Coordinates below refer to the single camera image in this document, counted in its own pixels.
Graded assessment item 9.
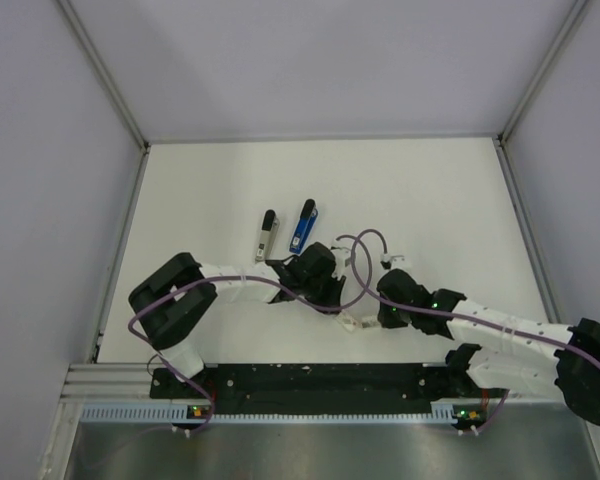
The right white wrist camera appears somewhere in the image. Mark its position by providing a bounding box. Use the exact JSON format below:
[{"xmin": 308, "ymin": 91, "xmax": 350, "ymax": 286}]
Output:
[{"xmin": 381, "ymin": 253, "xmax": 412, "ymax": 271}]

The white red staple box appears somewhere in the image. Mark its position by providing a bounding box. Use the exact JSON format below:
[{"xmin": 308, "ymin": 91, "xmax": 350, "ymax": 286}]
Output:
[{"xmin": 335, "ymin": 311, "xmax": 359, "ymax": 333}]

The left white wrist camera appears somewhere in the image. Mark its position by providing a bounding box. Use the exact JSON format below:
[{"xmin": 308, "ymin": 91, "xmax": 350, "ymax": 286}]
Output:
[{"xmin": 330, "ymin": 239, "xmax": 352, "ymax": 279}]

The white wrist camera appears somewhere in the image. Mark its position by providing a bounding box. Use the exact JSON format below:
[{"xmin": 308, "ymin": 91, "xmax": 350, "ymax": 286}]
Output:
[
  {"xmin": 381, "ymin": 253, "xmax": 412, "ymax": 271},
  {"xmin": 330, "ymin": 239, "xmax": 352, "ymax": 279}
]

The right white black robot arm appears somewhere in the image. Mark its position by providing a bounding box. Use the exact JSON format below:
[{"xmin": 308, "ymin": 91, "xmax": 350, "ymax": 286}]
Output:
[{"xmin": 377, "ymin": 269, "xmax": 600, "ymax": 427}]

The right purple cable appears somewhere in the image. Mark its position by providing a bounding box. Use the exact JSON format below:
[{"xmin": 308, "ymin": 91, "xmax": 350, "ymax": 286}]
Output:
[{"xmin": 353, "ymin": 229, "xmax": 600, "ymax": 436}]

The grey slotted cable duct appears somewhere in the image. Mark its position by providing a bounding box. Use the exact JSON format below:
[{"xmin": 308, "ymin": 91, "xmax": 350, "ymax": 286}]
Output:
[{"xmin": 79, "ymin": 397, "xmax": 461, "ymax": 427}]

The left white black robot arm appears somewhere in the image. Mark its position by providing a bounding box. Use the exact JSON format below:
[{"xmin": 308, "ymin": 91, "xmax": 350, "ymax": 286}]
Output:
[{"xmin": 128, "ymin": 242, "xmax": 351, "ymax": 397}]

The grey black stapler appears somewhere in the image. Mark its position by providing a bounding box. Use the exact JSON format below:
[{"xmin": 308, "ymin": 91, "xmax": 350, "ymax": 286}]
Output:
[{"xmin": 254, "ymin": 209, "xmax": 280, "ymax": 263}]

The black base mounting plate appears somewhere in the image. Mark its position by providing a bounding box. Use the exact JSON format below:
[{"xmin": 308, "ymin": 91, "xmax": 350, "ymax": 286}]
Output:
[{"xmin": 149, "ymin": 363, "xmax": 483, "ymax": 416}]

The blue black stapler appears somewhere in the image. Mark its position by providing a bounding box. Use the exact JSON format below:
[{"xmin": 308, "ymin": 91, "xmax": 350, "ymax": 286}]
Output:
[{"xmin": 289, "ymin": 199, "xmax": 319, "ymax": 254}]

